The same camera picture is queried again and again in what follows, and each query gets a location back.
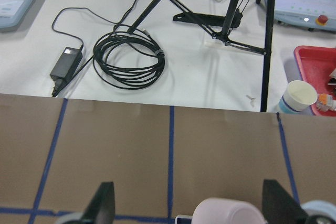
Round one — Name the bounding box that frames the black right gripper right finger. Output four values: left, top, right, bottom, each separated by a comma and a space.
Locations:
262, 179, 308, 224

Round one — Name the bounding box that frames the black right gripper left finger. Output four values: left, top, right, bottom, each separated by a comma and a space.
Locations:
81, 182, 116, 224

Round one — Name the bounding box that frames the light blue cup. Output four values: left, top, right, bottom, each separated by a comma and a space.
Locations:
301, 200, 335, 224

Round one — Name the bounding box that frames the pink plastic cup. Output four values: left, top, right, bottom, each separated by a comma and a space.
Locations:
192, 198, 266, 223

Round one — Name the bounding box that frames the white paper cup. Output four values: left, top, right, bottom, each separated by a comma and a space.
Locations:
277, 80, 318, 114

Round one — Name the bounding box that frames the black power adapter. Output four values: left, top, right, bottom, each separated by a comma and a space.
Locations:
50, 47, 82, 81

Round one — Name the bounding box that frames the red plastic bin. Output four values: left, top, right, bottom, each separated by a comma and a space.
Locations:
292, 45, 336, 117

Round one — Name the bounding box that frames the black tripod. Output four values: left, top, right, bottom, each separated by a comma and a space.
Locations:
127, 0, 275, 112

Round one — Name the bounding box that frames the blue teach pendant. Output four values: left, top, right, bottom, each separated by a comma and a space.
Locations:
1, 0, 35, 32
274, 0, 335, 32

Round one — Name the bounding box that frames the coiled black cable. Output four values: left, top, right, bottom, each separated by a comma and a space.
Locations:
92, 0, 166, 89

